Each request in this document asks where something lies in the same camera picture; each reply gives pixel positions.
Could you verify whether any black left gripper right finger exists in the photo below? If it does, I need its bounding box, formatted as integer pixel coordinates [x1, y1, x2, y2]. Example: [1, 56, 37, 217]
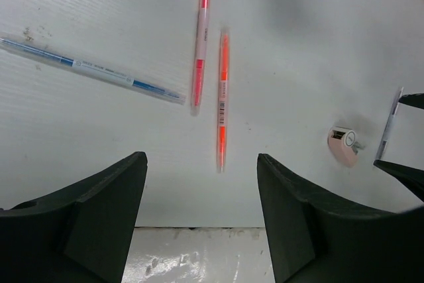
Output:
[257, 154, 423, 282]

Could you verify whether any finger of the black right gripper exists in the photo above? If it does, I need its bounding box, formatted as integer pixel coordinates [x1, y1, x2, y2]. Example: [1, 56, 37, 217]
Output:
[374, 160, 424, 201]
[398, 93, 424, 109]

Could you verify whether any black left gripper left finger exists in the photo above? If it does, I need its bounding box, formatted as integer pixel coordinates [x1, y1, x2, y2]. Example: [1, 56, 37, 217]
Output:
[1, 152, 148, 282]

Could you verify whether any orange gel pen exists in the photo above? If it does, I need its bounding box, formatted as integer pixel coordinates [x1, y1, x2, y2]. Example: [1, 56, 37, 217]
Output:
[217, 26, 230, 173]

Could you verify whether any grey clear pen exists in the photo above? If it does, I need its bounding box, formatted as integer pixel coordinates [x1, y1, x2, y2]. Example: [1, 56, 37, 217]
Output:
[1, 36, 186, 105]

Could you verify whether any pink gel pen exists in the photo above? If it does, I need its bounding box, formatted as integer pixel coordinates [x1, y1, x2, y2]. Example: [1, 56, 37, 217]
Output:
[190, 0, 210, 116]

